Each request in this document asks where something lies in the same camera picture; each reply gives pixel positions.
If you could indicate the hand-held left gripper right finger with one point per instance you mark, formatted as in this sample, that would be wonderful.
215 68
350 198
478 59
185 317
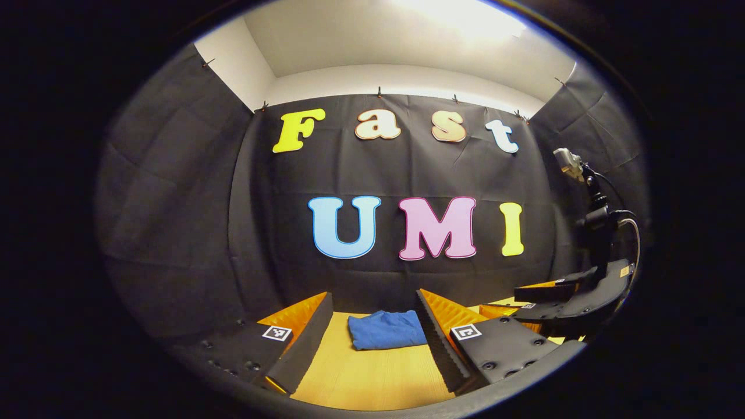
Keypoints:
439 343

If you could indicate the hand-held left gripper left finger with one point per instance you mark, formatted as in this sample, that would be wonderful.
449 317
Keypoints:
305 343

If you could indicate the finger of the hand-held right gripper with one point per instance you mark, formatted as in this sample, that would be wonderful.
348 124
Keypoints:
582 314
553 291

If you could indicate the blue button-up shirt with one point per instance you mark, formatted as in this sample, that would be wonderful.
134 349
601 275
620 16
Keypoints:
387 330

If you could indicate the black backdrop cloth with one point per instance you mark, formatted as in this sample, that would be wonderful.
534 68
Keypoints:
192 203

